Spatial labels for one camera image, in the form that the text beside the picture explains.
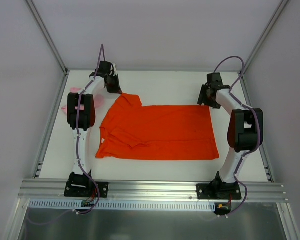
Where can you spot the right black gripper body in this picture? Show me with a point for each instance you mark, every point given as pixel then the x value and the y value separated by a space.
pixel 205 97

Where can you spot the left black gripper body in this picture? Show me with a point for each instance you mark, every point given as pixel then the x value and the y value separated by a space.
pixel 113 83

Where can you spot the orange t shirt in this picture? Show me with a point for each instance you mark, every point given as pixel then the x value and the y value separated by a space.
pixel 157 132

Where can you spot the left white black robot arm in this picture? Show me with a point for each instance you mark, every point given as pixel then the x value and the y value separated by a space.
pixel 81 117

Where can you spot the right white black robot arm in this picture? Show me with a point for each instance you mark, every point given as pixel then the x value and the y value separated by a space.
pixel 244 136

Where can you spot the pink t shirt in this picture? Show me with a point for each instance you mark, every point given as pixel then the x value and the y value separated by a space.
pixel 98 99

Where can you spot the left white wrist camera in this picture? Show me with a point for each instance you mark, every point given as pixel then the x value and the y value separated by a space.
pixel 113 71

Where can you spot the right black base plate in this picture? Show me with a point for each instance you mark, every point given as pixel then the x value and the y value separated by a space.
pixel 207 191

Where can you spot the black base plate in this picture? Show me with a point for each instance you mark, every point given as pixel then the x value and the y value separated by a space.
pixel 207 191
pixel 87 190

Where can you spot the left aluminium frame post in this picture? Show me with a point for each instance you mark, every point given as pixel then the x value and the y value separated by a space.
pixel 46 35

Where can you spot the aluminium frame post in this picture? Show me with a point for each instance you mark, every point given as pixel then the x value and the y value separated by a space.
pixel 264 35
pixel 46 35

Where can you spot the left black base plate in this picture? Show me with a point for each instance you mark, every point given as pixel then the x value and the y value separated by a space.
pixel 87 190

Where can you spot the right aluminium frame post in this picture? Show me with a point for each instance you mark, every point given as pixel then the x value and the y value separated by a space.
pixel 264 35

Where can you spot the aluminium mounting rail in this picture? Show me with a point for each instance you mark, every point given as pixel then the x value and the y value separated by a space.
pixel 176 191

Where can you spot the white slotted cable duct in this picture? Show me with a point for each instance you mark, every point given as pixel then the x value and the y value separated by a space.
pixel 131 205

